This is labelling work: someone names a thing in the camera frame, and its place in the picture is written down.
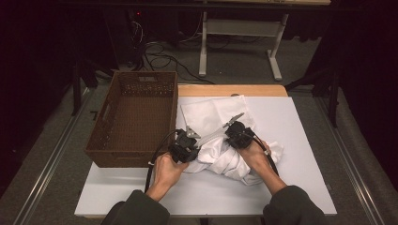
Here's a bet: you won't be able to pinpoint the white board mat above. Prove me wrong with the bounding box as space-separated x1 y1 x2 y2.
74 96 338 218

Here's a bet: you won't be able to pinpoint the white frame desk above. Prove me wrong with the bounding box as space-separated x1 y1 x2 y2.
198 0 332 83

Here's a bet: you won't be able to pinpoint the white shirt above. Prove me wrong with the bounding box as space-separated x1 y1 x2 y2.
184 134 285 187

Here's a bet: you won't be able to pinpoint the black metal stand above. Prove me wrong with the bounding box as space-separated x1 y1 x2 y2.
70 59 98 117
284 67 341 128

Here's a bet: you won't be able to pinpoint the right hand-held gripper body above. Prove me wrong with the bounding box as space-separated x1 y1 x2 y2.
222 112 256 150

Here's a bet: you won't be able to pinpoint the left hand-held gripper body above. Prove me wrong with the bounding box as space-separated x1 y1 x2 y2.
168 125 202 164

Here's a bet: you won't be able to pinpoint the person's right hand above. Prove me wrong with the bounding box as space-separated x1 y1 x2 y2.
236 139 276 184

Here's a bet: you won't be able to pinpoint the brown woven basket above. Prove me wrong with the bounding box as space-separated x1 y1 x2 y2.
84 70 179 169

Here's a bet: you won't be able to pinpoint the dark computer case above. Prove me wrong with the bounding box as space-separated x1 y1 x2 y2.
104 8 144 68

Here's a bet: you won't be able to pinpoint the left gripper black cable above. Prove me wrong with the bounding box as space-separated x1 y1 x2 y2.
144 129 181 193

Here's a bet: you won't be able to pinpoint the black floor cables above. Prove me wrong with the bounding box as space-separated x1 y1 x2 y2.
130 18 217 85

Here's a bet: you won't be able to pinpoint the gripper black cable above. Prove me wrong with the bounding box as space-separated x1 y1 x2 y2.
144 129 181 193
250 132 280 177

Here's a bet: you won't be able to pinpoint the metal floor rail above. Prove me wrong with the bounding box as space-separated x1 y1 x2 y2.
12 88 92 225
315 97 388 225

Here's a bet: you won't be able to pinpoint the person's left hand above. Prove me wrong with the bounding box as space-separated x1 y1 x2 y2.
146 153 191 202

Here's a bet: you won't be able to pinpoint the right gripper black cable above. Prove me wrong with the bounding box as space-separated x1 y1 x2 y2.
250 132 280 177

